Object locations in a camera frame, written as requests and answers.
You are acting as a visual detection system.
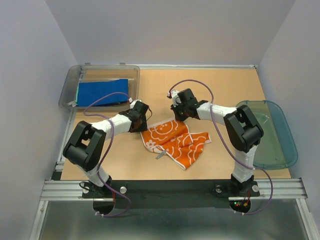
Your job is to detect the orange white patterned towel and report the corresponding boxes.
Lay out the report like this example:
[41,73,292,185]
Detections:
[140,119,212,170]

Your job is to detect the smoky clear plastic bin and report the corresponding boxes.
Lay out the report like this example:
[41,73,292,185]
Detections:
[58,63,140,111]

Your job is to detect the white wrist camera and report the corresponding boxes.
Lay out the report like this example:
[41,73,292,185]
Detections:
[167,89,181,106]
[128,97,142,109]

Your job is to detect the teal plastic bin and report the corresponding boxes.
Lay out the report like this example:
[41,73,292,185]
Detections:
[236,100,298,170]

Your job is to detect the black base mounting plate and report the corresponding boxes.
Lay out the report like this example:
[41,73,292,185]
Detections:
[79,179,260,215]

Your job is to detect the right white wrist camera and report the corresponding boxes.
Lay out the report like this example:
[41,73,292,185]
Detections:
[167,89,181,106]

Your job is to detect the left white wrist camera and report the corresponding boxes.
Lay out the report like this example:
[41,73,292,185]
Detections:
[128,97,142,109]

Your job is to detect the aluminium frame rail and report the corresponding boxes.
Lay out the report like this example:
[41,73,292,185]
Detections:
[37,68,308,240]

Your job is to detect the blue towel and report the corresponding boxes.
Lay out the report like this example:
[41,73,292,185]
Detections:
[77,78,129,107]

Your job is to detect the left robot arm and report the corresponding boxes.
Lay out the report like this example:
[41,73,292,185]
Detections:
[62,100,150,197]

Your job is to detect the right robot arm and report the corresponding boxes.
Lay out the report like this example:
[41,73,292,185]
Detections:
[167,88,264,195]

